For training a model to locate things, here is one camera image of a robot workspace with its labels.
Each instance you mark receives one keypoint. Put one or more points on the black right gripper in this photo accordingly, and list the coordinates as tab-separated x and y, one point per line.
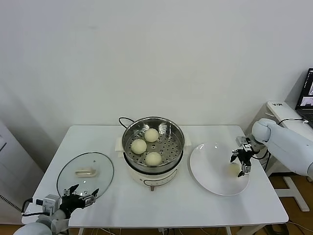
245	156

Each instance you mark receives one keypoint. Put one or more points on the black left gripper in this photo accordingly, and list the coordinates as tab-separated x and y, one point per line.
71	202

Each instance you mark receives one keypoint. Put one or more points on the white steamed baozi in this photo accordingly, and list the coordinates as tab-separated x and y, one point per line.
151	135
153	159
139	147
232	169

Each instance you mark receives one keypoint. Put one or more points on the glass pot lid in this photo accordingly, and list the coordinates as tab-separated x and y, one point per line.
85	171

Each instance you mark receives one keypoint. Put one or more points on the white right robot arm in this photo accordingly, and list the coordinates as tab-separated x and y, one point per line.
286	142

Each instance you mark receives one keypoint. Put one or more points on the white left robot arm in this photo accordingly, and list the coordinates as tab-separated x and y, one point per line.
31	227

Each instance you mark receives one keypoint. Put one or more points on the steel steamer basket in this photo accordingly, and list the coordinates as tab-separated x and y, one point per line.
171	149

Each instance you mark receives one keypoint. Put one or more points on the white round plate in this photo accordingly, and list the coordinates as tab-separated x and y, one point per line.
207	171

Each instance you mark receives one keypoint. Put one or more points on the white side desk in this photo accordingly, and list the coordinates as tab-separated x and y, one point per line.
278	110

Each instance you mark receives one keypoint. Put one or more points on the white cabinet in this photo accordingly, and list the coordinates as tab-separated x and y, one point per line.
14	171

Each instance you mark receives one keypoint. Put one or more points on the cream electric cooker base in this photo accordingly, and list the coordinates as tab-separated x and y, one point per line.
156	178

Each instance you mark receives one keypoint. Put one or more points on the black laptop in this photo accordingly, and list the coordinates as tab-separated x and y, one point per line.
306	112

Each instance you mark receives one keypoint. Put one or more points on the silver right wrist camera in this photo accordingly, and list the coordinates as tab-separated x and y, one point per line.
242	140

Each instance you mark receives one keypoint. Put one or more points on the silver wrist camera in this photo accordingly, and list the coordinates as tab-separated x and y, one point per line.
242	140
49	202

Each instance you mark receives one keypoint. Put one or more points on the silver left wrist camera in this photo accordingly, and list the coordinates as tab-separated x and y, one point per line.
49	202

